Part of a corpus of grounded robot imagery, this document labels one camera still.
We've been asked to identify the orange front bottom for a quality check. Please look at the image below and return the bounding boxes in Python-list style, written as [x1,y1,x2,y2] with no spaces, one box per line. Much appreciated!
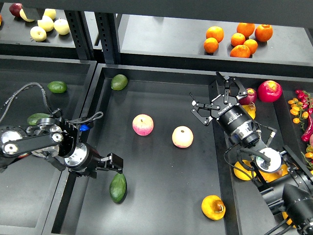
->
[230,45,250,58]

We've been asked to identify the orange top left of pile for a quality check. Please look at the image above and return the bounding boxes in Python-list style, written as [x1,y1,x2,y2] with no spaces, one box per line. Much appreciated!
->
[206,26,224,43]

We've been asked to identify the green avocado top left tray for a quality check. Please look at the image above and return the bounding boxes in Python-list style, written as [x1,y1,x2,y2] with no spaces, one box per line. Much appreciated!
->
[47,81,67,94]

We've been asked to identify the black left tray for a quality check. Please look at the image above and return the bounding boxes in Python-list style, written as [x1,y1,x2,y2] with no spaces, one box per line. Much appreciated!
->
[0,55,96,235]

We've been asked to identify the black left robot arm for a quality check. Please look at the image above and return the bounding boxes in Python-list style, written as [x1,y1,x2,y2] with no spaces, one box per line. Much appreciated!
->
[0,82,123,178]

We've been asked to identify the black perforated shelf post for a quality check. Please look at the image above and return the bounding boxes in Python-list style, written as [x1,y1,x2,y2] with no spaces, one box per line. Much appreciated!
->
[94,12,121,65]
[64,10,94,60]

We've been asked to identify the yellow pear lower right bin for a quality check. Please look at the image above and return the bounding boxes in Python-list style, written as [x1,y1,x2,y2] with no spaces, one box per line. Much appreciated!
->
[282,211,293,225]

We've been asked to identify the yellow pear middle in bin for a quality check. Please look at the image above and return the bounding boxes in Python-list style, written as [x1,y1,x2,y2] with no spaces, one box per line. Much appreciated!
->
[259,169,282,183]

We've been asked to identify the pale yellow pear front left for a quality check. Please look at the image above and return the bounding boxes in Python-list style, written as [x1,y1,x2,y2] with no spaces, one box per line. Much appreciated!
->
[30,26,47,42]

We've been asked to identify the orange top centre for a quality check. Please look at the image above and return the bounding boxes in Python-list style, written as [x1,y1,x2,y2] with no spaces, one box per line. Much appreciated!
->
[237,23,255,38]

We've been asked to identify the black right tray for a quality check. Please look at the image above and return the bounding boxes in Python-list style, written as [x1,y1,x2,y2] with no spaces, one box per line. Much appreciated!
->
[208,72,313,235]

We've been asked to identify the black tray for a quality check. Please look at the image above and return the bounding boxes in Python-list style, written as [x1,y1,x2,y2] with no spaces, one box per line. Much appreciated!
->
[0,55,96,235]
[44,64,242,235]
[208,72,313,235]

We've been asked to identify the pale yellow pear right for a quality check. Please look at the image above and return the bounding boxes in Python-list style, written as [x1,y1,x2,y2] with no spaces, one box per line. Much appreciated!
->
[54,19,70,35]

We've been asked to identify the pale yellow pear back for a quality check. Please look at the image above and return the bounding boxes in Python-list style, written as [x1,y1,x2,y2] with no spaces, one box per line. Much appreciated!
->
[44,8,56,20]

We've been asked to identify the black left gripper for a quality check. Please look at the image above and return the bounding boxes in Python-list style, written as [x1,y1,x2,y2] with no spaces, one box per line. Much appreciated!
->
[65,142,123,179]

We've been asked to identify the pale yellow pear half hidden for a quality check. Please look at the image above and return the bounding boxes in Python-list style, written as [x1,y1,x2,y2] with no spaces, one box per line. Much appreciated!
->
[20,9,34,22]

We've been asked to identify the pale yellow pear middle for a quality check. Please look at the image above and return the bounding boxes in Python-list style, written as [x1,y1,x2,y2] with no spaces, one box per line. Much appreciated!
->
[37,16,54,32]

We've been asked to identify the yellow pear in bin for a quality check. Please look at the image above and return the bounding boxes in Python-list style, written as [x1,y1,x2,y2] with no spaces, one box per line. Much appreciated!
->
[280,164,288,175]
[259,169,282,183]
[233,161,256,181]

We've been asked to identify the dark green avocado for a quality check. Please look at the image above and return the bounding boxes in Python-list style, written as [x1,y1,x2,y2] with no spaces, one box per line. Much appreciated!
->
[109,173,127,203]

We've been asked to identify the black perforated shelf post left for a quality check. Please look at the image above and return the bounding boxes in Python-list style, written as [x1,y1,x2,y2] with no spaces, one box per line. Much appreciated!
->
[64,10,94,60]

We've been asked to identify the orange small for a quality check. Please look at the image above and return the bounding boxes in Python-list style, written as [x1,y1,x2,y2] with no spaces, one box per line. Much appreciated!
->
[244,39,258,55]
[230,33,246,47]

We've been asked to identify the orange cherry tomato bunch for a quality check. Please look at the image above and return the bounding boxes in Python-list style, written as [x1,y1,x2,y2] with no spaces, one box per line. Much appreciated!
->
[288,98,309,124]

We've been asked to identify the orange left front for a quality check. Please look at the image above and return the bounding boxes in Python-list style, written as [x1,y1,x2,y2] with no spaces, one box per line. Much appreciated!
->
[203,37,219,53]

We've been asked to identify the orange top right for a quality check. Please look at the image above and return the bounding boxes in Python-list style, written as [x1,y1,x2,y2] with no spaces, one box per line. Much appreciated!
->
[254,24,273,42]

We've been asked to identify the yellow pear right in bin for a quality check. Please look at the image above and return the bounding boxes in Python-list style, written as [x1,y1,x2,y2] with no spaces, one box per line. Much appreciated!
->
[280,164,288,175]

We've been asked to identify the red chili pepper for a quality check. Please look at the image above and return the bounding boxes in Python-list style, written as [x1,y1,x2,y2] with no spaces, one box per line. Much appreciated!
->
[301,116,313,142]

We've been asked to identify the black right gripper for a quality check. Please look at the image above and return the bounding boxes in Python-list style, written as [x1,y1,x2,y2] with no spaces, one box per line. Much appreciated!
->
[189,71,252,135]

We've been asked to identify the yellow pear left in bin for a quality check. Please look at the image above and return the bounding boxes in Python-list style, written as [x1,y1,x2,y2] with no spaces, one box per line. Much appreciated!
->
[233,161,256,181]

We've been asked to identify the black perforated shelf post right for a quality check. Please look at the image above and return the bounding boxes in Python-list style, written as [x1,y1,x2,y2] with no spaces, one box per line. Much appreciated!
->
[94,12,121,65]

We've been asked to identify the orange right small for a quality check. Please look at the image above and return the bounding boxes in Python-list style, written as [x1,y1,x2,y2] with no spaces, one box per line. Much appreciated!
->
[244,39,258,55]

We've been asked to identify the orange centre small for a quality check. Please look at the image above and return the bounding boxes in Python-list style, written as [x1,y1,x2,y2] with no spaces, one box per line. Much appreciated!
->
[230,33,246,47]

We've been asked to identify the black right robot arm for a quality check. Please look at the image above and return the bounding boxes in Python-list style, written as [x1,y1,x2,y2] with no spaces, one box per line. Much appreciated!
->
[191,72,313,235]

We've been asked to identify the pale yellow pear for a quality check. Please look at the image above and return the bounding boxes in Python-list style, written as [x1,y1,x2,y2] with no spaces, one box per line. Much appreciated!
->
[44,8,56,20]
[54,19,70,35]
[37,16,54,32]
[30,26,47,42]

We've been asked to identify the dark red apple on shelf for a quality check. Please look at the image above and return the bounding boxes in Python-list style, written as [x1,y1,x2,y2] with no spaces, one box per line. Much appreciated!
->
[9,3,22,18]

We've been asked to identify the black centre tray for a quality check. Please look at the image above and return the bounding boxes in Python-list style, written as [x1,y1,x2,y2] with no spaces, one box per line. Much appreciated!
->
[44,64,242,235]

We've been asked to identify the pink red apple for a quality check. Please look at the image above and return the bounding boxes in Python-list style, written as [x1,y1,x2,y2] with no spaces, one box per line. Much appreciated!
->
[132,114,154,136]

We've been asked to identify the bright red apple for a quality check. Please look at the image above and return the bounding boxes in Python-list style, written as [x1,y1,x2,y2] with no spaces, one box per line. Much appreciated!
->
[257,80,283,102]

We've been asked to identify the yellow pear near red apples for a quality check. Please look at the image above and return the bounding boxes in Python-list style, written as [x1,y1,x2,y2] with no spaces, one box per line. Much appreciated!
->
[242,102,256,119]

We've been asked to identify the pale pink apple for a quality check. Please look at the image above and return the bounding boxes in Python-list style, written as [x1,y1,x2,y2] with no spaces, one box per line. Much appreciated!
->
[172,126,194,148]

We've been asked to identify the green avocado upper cluster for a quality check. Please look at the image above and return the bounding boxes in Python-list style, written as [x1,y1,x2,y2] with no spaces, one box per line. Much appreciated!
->
[27,113,50,126]

